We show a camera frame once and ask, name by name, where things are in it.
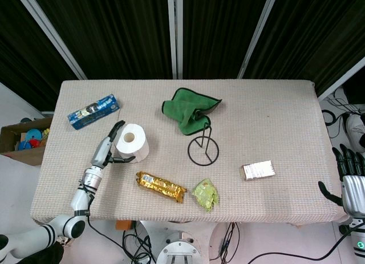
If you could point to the blue plastic toy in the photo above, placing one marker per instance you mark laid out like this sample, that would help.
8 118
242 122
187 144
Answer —
32 133

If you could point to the blue printed carton box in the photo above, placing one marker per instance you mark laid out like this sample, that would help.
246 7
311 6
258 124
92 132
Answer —
94 111

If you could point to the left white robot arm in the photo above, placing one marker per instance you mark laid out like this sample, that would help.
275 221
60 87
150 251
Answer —
78 199

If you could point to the crumpled light green wrapper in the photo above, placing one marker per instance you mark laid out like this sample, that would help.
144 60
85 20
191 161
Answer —
205 194

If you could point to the small rectangular card box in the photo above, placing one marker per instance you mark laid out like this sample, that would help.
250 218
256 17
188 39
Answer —
258 170

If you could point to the gold foil biscuit pack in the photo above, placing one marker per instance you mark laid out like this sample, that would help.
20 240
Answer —
159 187

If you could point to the brown cardboard box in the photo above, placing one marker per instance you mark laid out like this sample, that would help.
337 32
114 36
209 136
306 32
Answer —
25 157

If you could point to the white frame pole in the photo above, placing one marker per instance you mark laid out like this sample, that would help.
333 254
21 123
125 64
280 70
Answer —
258 33
51 33
174 33
342 78

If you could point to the black pleated curtain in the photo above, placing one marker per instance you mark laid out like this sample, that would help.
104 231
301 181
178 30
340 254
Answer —
313 33
114 33
22 61
216 33

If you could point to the white toilet paper roll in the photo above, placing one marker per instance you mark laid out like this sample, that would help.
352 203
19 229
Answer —
137 147

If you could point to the beige woven table cover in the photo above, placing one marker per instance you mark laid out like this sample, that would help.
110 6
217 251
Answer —
256 118

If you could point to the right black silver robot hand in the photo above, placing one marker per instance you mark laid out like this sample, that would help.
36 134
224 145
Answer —
353 187

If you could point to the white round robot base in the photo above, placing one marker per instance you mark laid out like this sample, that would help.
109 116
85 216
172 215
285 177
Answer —
178 249

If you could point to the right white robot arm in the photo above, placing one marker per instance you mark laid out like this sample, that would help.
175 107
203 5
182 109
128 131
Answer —
357 232

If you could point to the red plastic toy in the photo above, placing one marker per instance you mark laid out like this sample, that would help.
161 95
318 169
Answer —
34 143

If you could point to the white sneaker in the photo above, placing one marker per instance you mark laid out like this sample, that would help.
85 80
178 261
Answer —
356 130

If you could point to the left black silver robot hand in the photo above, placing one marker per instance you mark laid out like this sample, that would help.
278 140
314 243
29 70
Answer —
102 150

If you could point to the green microfibre cloth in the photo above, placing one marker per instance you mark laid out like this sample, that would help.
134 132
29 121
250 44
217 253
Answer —
185 107

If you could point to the yellow plastic toy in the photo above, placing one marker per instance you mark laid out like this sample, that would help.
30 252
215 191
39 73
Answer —
46 133

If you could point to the orange block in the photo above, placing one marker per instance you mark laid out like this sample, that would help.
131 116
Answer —
124 226

